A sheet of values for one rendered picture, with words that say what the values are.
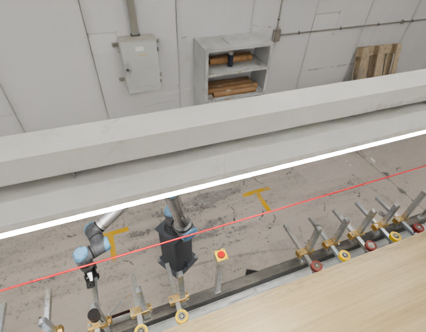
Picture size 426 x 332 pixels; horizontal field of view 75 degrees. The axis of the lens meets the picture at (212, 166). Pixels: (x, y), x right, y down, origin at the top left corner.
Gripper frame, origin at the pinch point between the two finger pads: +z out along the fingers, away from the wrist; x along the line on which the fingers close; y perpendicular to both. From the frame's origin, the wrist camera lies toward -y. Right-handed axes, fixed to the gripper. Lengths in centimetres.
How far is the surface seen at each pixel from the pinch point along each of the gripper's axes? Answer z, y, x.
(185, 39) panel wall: -72, 239, -136
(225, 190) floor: 83, 117, -151
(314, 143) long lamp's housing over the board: -154, -67, -81
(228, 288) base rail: 13, -30, -88
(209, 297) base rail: 13, -31, -73
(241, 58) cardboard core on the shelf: -48, 219, -207
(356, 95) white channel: -163, -64, -91
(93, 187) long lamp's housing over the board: -155, -66, -33
